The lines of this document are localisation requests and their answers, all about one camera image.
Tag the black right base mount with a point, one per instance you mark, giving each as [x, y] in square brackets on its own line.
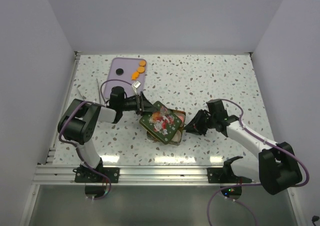
[225, 174]

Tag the orange round cookie on tray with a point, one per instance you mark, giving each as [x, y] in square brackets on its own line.
[141, 69]

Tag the steel tongs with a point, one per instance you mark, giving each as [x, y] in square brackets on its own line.
[101, 99]

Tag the black sandwich cookie on tray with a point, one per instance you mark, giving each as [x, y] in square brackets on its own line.
[119, 71]

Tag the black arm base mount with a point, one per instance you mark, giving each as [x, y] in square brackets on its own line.
[100, 174]

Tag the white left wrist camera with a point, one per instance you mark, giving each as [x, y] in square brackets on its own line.
[135, 86]

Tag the aluminium front rail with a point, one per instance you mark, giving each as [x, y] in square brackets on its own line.
[129, 175]

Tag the gold tin lid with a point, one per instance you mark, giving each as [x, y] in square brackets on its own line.
[161, 123]

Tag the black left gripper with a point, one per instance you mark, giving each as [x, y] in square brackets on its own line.
[142, 104]

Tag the purple tray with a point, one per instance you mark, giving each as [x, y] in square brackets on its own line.
[129, 66]

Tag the orange fish cookie on tray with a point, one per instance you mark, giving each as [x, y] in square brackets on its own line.
[135, 75]

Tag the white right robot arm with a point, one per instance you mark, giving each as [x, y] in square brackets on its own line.
[276, 167]

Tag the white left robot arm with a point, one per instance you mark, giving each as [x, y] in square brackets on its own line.
[77, 125]

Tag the green christmas cookie tin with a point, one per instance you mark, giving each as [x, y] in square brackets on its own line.
[178, 135]

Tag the orange cookie at tray top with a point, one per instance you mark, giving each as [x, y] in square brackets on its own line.
[142, 63]

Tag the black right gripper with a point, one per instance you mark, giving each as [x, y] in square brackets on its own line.
[195, 126]

